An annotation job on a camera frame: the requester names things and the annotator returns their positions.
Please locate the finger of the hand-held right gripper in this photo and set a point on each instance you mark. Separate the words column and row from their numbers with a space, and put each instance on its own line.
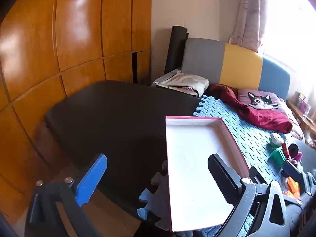
column 255, row 175
column 292, row 170

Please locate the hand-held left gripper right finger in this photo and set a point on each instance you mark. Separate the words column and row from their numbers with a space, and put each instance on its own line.
column 223, row 177

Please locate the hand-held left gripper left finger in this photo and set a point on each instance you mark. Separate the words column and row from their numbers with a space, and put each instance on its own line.
column 91, row 177

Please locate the magenta spiky ball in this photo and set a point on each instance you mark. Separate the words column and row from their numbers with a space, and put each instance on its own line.
column 298, row 156

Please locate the orange plastic toy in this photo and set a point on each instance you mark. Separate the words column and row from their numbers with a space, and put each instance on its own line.
column 292, row 190

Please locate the red metallic object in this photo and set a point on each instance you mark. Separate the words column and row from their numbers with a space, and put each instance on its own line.
column 286, row 150

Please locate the black bottle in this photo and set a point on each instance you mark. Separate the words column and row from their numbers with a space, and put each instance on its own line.
column 293, row 149

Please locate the green plastic toy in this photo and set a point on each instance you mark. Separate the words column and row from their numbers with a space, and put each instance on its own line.
column 277, row 154

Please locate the pink-rimmed white tray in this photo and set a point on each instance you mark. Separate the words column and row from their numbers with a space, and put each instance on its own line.
column 192, row 165

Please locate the white green plug-in device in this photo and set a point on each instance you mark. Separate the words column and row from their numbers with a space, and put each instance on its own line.
column 276, row 139

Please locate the grey round seat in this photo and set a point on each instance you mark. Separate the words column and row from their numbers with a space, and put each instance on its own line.
column 307, row 150

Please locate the blue foam mat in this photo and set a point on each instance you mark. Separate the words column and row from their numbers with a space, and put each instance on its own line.
column 246, row 138

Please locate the pink patterned blanket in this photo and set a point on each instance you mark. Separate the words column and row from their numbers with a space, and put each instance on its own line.
column 293, row 121

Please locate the wooden side table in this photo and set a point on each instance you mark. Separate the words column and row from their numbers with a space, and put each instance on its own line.
column 303, row 118

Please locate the dark red cloth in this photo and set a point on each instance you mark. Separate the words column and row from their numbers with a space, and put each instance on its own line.
column 261, row 118

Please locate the pink toy box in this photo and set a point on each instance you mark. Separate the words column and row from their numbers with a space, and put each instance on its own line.
column 302, row 102

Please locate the pink cat pillow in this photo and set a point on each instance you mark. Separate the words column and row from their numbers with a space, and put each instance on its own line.
column 259, row 100

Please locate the beige cloth bag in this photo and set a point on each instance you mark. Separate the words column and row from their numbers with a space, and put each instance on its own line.
column 182, row 82

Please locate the grey yellow blue headboard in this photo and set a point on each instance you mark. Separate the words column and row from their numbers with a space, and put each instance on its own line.
column 242, row 64

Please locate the wooden wardrobe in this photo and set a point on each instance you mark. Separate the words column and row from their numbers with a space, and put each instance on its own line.
column 37, row 54

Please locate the rolled black mat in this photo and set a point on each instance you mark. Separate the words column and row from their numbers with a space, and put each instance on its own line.
column 176, row 49

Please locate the window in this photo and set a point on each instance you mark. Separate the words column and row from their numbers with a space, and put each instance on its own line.
column 291, row 29

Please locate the pink patterned curtain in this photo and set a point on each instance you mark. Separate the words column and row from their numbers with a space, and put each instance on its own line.
column 249, row 12

